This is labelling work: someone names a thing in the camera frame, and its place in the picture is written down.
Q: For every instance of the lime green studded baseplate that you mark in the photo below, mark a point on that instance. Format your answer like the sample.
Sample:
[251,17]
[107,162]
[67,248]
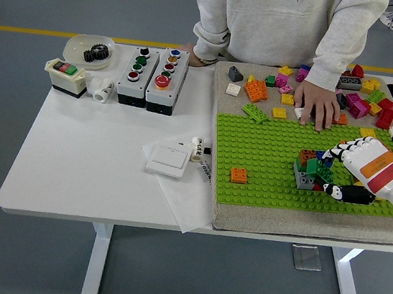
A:
[264,156]

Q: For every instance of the wide orange brick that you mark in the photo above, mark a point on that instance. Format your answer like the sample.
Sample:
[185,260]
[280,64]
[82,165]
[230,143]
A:
[257,90]

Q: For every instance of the lime green long brick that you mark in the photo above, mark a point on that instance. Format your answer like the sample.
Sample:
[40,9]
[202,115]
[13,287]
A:
[255,112]

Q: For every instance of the white pipe tee fitting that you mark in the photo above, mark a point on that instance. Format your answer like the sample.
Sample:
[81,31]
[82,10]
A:
[102,93]

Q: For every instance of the yellow square brick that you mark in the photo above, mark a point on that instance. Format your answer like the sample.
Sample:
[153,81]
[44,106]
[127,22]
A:
[285,70]
[366,87]
[288,100]
[377,83]

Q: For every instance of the pink flat plate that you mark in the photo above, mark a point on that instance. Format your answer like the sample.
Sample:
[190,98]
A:
[286,89]

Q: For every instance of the yellow flat plate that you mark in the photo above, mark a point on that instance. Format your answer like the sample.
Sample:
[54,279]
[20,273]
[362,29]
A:
[375,109]
[279,113]
[368,132]

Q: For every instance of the white tube with writing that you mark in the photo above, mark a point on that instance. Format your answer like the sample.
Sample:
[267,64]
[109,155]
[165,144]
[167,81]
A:
[196,150]

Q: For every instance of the matte white square tile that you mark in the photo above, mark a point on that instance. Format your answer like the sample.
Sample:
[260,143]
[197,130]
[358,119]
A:
[233,89]

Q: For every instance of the small green brick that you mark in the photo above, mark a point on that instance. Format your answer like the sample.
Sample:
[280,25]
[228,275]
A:
[270,81]

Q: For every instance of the small dark grey slope brick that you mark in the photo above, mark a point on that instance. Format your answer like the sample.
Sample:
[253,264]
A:
[235,74]

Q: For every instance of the light grey long brick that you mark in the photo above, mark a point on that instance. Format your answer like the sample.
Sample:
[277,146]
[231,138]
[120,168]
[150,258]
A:
[351,83]

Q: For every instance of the pink tall brick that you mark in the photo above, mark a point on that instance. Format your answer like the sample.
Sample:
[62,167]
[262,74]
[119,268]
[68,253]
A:
[301,76]

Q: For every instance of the grey square brick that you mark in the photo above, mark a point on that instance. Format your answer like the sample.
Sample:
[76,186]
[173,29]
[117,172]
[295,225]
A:
[302,181]

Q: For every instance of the black metal gear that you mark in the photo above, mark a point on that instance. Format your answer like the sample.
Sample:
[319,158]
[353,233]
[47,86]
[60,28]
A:
[102,53]
[89,57]

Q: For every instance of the glossy white square tile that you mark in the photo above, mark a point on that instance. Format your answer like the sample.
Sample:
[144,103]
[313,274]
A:
[298,112]

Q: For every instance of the cream red-green switch box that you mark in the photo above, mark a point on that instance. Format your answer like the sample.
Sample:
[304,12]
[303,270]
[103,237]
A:
[67,81]

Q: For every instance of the blue thin brick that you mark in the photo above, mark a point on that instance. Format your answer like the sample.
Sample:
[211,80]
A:
[305,67]

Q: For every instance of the white wall switch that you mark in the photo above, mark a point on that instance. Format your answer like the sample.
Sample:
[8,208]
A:
[169,159]

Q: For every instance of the grey four-button control box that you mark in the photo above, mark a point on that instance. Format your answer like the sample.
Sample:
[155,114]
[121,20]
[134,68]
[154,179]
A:
[128,89]

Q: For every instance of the person's right forearm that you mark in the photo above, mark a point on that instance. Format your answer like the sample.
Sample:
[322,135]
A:
[210,43]

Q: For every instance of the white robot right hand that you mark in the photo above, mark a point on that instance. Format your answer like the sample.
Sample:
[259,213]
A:
[378,167]

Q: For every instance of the small black plug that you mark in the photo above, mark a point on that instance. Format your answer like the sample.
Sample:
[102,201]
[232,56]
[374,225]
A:
[207,151]

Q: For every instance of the large dark grey slope brick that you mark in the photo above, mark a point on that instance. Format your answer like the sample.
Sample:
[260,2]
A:
[342,101]

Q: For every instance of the large magenta brick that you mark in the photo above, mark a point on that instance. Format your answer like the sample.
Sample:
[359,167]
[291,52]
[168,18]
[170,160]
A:
[359,110]

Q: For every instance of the grey emergency-stop control box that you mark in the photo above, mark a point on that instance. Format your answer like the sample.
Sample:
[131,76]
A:
[180,79]

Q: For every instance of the tiny yellow brick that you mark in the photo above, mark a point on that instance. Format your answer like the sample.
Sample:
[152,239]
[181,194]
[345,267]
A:
[251,79]

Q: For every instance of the white table leg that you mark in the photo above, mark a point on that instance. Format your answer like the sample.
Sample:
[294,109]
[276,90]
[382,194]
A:
[348,290]
[95,268]

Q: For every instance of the person's left hand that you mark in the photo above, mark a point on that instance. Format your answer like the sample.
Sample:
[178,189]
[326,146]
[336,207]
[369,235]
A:
[316,101]

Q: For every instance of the small brown brick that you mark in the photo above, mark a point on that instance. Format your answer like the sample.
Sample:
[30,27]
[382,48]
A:
[347,73]

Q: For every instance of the orange square brick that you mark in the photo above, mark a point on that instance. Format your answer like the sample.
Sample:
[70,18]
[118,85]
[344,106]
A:
[239,176]

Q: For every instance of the magenta square brick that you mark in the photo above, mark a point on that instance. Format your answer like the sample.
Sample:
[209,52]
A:
[353,98]
[282,81]

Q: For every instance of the grey-brown mat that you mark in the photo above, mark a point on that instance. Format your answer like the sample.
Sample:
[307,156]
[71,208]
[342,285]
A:
[245,218]

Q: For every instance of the red slope brick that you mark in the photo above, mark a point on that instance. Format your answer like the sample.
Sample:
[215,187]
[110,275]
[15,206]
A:
[358,72]

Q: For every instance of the white plastic bowl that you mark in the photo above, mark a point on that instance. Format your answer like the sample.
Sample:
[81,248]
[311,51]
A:
[75,47]

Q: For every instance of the red long brick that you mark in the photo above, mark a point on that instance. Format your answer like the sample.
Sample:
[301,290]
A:
[386,118]

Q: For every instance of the white paper sheet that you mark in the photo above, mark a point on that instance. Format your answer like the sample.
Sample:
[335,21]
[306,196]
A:
[182,203]

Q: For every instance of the lime green square brick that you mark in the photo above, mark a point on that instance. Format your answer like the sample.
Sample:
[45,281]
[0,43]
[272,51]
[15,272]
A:
[376,96]

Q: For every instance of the blue square brick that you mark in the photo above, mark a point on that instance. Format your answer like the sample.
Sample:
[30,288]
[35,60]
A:
[320,155]

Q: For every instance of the brown square brick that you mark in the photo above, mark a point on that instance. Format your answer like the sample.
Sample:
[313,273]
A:
[305,156]

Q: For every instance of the dark green long brick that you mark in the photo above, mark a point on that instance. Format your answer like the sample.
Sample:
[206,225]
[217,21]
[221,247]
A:
[299,166]
[318,170]

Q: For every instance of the person's right hand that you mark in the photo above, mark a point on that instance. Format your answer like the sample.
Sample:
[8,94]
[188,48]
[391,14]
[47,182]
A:
[193,59]

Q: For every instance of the red square brick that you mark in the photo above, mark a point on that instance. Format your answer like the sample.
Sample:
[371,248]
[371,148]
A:
[387,103]
[318,187]

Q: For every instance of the silver floor plate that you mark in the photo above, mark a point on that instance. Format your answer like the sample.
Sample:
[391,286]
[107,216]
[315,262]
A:
[307,257]

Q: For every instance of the white printed label strip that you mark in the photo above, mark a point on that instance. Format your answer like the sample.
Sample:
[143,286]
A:
[205,171]

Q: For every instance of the person's left forearm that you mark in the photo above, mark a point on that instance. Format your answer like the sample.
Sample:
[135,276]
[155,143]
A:
[330,63]

